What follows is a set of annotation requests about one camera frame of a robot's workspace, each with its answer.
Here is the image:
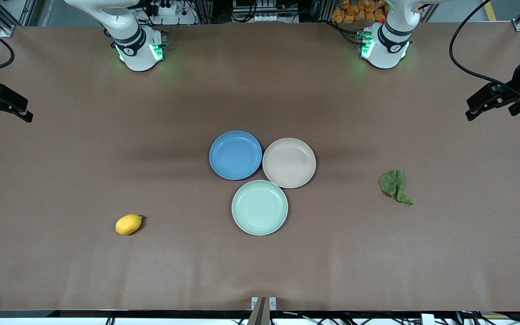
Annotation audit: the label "green lettuce leaf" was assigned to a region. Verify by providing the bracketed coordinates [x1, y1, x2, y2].
[379, 169, 414, 207]

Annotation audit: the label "yellow lemon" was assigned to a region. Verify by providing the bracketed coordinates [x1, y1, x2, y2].
[115, 214, 143, 236]

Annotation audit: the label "orange snack bags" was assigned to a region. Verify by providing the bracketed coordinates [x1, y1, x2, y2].
[331, 0, 389, 24]

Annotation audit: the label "white power strip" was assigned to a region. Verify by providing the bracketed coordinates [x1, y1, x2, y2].
[149, 0, 186, 16]

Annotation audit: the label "beige round plate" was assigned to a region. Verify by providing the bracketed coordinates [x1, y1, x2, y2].
[262, 138, 317, 189]

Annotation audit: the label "blue round plate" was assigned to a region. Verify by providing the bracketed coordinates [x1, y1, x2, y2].
[209, 130, 263, 181]

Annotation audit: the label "mint green round plate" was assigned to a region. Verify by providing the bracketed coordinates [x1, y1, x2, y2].
[232, 180, 289, 236]

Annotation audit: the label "metal table edge bracket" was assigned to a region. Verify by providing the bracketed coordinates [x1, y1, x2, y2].
[247, 297, 277, 325]

